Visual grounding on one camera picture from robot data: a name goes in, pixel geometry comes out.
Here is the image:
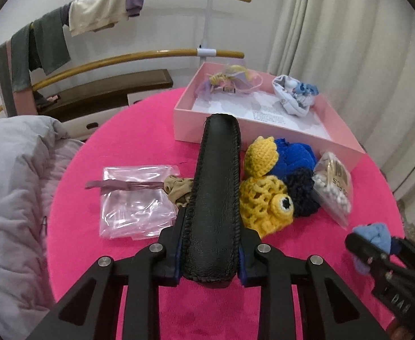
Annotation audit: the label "white and blue cloth bundle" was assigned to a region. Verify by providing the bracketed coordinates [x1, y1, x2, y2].
[272, 74, 319, 116]

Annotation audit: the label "yellow crochet toy with eye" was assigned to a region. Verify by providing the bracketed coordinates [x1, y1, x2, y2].
[239, 136, 295, 239]

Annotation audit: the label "pink cardboard box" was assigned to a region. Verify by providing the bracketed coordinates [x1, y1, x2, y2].
[174, 62, 367, 172]

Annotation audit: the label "green towel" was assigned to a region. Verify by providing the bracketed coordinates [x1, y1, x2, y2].
[11, 10, 71, 93]

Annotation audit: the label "navy crochet scrunchie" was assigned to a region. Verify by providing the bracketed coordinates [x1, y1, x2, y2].
[286, 166, 321, 216]

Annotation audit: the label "beige curtain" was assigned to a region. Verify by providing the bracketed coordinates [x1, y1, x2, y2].
[267, 0, 415, 199]

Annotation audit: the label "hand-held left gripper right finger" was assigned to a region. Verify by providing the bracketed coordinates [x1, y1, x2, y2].
[239, 227, 392, 340]

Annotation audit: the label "grey blanket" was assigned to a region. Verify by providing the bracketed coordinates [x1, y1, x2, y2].
[0, 115, 84, 330]

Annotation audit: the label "black leather case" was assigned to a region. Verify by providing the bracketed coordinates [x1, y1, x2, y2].
[183, 113, 245, 287]

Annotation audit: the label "clear bag of cotton swabs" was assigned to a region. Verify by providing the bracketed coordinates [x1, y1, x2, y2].
[312, 152, 354, 227]

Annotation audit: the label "blue knitted cloth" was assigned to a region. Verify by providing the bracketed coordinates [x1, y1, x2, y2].
[273, 137, 317, 178]

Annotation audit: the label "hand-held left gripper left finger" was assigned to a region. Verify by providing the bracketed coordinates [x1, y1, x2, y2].
[25, 207, 187, 340]

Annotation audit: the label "cream garment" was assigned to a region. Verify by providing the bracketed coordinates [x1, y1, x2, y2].
[69, 0, 130, 37]

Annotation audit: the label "light blue cloth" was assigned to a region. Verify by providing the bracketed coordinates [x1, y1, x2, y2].
[351, 223, 394, 275]

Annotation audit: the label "purple garment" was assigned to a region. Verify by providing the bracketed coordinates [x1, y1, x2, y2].
[126, 0, 145, 18]

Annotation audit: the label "clear plastic zip bags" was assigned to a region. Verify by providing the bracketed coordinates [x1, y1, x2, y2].
[85, 165, 181, 239]

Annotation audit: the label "grey and pink garment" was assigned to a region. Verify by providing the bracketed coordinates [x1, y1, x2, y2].
[0, 41, 38, 116]

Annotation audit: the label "pastel ribbon bundle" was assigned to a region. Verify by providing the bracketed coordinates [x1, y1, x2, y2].
[198, 65, 263, 96]

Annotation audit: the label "white barre post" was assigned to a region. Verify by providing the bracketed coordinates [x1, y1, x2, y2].
[197, 0, 222, 61]

